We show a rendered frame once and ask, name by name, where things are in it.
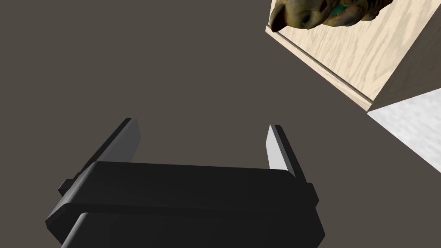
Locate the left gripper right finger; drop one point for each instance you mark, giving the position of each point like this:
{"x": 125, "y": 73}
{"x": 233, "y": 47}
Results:
{"x": 279, "y": 151}

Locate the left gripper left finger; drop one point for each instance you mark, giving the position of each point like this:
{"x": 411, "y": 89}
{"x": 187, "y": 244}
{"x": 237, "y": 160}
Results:
{"x": 119, "y": 144}

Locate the light wooden cabinet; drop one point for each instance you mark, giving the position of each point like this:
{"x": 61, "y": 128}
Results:
{"x": 358, "y": 48}

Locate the brown mottled lumpy object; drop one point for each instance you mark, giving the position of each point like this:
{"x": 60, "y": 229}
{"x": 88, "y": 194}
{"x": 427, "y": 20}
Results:
{"x": 320, "y": 13}

